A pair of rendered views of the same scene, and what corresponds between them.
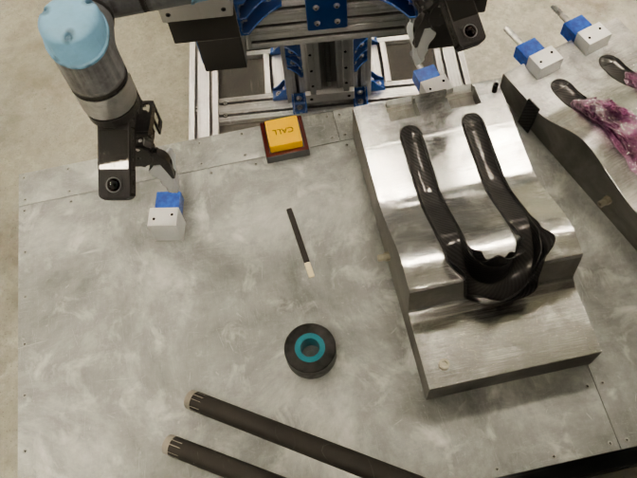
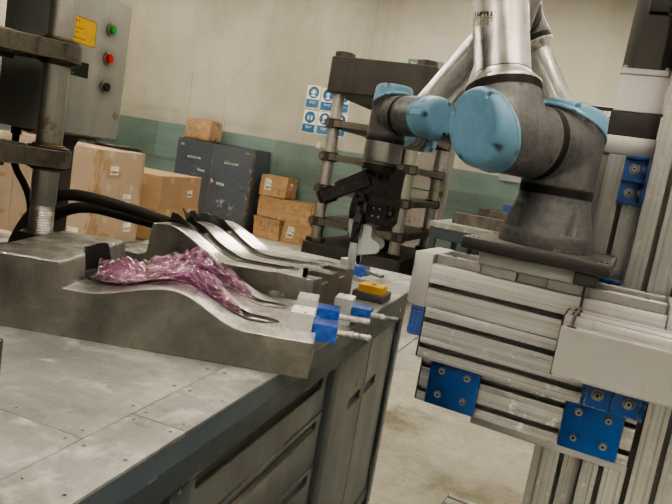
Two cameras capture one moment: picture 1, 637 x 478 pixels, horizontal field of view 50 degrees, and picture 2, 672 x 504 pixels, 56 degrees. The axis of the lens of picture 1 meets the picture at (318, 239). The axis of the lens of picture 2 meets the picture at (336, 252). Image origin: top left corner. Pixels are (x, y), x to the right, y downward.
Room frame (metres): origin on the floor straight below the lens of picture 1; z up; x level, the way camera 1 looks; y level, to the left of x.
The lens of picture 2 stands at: (1.25, -1.43, 1.12)
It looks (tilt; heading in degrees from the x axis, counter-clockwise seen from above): 8 degrees down; 113
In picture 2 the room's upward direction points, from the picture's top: 10 degrees clockwise
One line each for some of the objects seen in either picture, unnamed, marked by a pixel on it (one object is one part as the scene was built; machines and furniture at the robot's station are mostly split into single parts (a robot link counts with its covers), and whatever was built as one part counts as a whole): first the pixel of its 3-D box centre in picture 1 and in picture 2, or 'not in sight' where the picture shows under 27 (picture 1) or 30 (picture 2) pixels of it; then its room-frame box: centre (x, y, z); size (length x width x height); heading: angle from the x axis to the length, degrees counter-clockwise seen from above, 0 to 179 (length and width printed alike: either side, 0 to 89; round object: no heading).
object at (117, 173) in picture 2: not in sight; (58, 195); (-2.97, 2.49, 0.47); 1.22 x 0.80 x 0.94; 6
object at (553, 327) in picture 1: (465, 221); (230, 259); (0.50, -0.24, 0.87); 0.50 x 0.26 x 0.14; 5
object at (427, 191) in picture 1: (473, 195); (237, 239); (0.52, -0.25, 0.92); 0.35 x 0.16 x 0.09; 5
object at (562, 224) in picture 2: not in sight; (550, 216); (1.16, -0.33, 1.09); 0.15 x 0.15 x 0.10
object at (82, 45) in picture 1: (83, 46); not in sight; (0.62, 0.26, 1.23); 0.09 x 0.08 x 0.11; 5
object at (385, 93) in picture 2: not in sight; (391, 114); (0.82, -0.25, 1.23); 0.09 x 0.08 x 0.11; 144
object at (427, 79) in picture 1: (425, 76); (366, 313); (0.84, -0.24, 0.83); 0.13 x 0.05 x 0.05; 13
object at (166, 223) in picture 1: (170, 200); (363, 271); (0.64, 0.25, 0.83); 0.13 x 0.05 x 0.05; 173
